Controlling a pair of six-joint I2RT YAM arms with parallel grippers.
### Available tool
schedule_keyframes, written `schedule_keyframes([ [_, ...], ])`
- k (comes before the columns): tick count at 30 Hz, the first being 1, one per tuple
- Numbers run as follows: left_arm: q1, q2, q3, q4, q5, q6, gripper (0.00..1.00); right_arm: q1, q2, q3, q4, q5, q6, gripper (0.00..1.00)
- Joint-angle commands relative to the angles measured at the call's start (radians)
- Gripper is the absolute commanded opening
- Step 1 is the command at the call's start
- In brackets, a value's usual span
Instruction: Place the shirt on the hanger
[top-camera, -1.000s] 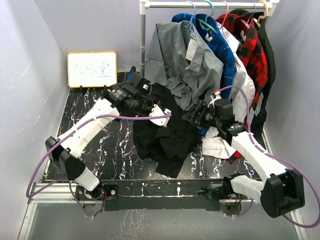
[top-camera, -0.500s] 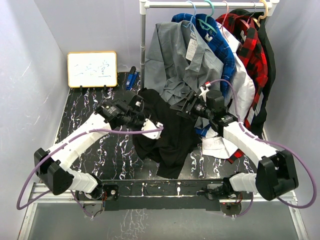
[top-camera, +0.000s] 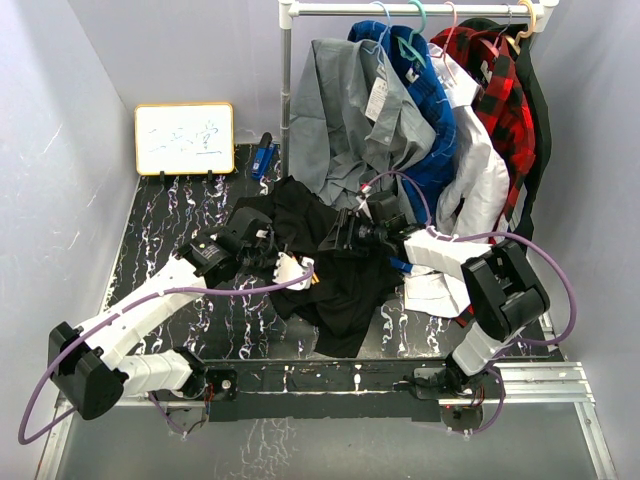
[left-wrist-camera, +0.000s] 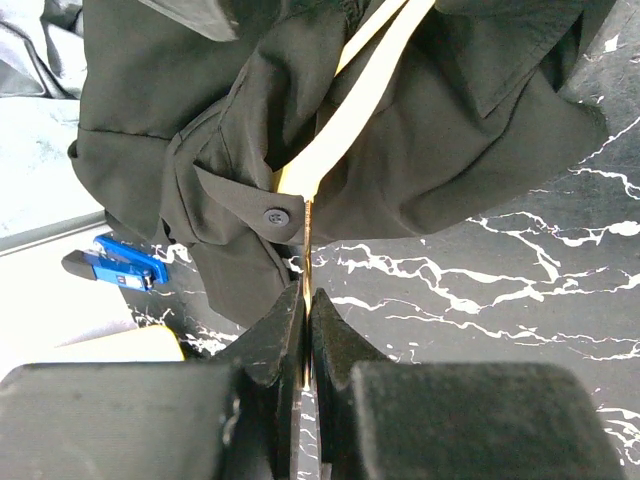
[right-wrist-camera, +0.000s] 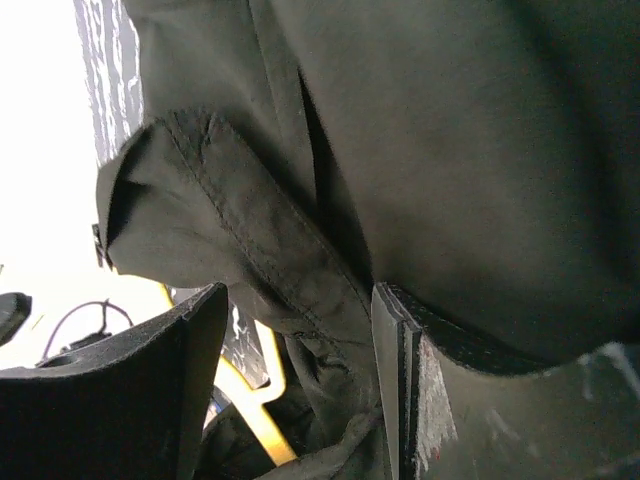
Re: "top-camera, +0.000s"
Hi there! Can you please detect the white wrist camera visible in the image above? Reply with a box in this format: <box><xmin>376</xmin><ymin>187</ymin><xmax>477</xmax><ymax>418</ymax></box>
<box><xmin>272</xmin><ymin>252</ymin><xmax>314</xmax><ymax>291</ymax></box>
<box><xmin>355</xmin><ymin>183</ymin><xmax>372</xmax><ymax>219</ymax></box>

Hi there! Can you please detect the metal clothes rack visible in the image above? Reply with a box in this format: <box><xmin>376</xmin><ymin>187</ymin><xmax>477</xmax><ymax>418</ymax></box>
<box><xmin>278</xmin><ymin>1</ymin><xmax>559</xmax><ymax>176</ymax></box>

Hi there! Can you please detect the blue stapler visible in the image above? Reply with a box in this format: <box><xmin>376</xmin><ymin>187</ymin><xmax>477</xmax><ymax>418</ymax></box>
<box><xmin>251</xmin><ymin>132</ymin><xmax>277</xmax><ymax>180</ymax></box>

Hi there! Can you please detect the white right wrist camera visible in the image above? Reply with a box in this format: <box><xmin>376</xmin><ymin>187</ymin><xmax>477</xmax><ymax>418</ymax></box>
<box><xmin>355</xmin><ymin>183</ymin><xmax>372</xmax><ymax>219</ymax></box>

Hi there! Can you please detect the pink hanger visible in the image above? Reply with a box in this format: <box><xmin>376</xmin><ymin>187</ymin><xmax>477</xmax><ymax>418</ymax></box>
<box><xmin>431</xmin><ymin>1</ymin><xmax>474</xmax><ymax>86</ymax></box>

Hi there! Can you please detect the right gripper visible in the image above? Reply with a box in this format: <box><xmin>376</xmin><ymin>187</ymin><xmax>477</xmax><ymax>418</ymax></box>
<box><xmin>320</xmin><ymin>208</ymin><xmax>387</xmax><ymax>259</ymax></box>

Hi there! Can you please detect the grey shirt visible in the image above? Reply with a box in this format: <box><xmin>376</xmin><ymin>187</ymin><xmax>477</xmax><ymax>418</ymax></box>
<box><xmin>289</xmin><ymin>39</ymin><xmax>436</xmax><ymax>209</ymax></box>

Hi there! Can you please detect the aluminium frame rail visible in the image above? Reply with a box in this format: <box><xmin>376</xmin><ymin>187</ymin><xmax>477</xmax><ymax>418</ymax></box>
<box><xmin>37</xmin><ymin>361</ymin><xmax>616</xmax><ymax>479</ymax></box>

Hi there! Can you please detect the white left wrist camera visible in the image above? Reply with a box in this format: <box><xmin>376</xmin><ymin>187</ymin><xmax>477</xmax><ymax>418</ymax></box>
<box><xmin>272</xmin><ymin>252</ymin><xmax>314</xmax><ymax>291</ymax></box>

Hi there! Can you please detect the red black plaid shirt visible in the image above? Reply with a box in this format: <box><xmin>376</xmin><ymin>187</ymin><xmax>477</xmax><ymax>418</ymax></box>
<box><xmin>430</xmin><ymin>23</ymin><xmax>539</xmax><ymax>329</ymax></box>

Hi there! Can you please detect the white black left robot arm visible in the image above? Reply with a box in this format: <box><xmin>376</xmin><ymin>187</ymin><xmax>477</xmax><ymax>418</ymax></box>
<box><xmin>48</xmin><ymin>207</ymin><xmax>277</xmax><ymax>420</ymax></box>

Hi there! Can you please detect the whiteboard with yellow frame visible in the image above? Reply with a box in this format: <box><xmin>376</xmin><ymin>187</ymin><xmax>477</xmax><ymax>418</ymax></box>
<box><xmin>134</xmin><ymin>102</ymin><xmax>235</xmax><ymax>176</ymax></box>

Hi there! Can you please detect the light blue hanger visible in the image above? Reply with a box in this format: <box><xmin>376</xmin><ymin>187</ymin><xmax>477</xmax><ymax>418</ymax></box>
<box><xmin>367</xmin><ymin>1</ymin><xmax>392</xmax><ymax>67</ymax></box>

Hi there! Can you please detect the black hanging jacket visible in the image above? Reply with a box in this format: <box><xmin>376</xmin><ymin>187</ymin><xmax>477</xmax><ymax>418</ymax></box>
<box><xmin>451</xmin><ymin>18</ymin><xmax>552</xmax><ymax>240</ymax></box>

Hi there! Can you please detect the wooden hanger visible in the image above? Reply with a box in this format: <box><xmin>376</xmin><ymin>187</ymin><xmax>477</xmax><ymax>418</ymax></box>
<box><xmin>507</xmin><ymin>0</ymin><xmax>537</xmax><ymax>55</ymax></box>

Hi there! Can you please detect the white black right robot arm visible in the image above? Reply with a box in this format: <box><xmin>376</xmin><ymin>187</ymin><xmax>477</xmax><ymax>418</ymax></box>
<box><xmin>319</xmin><ymin>192</ymin><xmax>549</xmax><ymax>397</ymax></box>

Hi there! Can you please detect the teal hanger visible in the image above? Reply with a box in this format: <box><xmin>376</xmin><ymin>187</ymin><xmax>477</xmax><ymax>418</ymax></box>
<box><xmin>397</xmin><ymin>0</ymin><xmax>434</xmax><ymax>69</ymax></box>

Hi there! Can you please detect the dark metal hanger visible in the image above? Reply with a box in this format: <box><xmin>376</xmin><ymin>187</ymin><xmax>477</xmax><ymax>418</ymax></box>
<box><xmin>488</xmin><ymin>3</ymin><xmax>519</xmax><ymax>64</ymax></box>

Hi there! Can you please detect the blue plaid shirt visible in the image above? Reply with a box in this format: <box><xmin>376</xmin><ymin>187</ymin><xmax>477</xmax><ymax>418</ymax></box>
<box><xmin>347</xmin><ymin>19</ymin><xmax>459</xmax><ymax>236</ymax></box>

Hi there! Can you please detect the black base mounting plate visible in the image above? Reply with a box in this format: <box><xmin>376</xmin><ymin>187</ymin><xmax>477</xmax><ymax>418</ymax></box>
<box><xmin>149</xmin><ymin>357</ymin><xmax>506</xmax><ymax>426</ymax></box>

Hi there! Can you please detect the white shirt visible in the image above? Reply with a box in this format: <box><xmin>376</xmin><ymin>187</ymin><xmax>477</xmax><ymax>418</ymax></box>
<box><xmin>404</xmin><ymin>42</ymin><xmax>511</xmax><ymax>319</ymax></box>

